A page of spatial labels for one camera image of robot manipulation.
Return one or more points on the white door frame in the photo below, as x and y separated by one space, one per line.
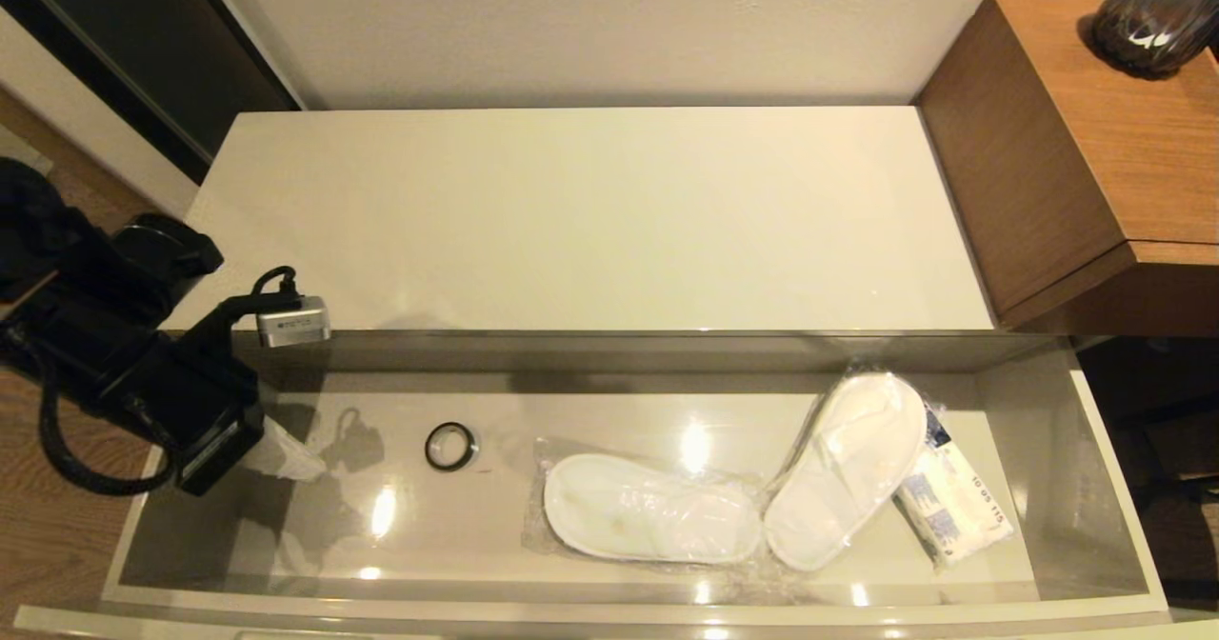
105 135

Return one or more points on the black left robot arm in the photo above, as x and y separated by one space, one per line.
105 335

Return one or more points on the white slippers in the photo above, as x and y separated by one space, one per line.
843 469
648 511

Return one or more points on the dark ribbed glass vase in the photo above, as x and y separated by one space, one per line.
1157 21

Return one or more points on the white packet with blue print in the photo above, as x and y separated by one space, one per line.
957 516

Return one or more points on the black sliding door panel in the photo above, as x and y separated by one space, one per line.
143 40

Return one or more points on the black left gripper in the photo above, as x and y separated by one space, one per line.
221 440

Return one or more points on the black tape roll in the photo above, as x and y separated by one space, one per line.
429 447

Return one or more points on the brown wooden side cabinet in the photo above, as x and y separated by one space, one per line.
1124 145

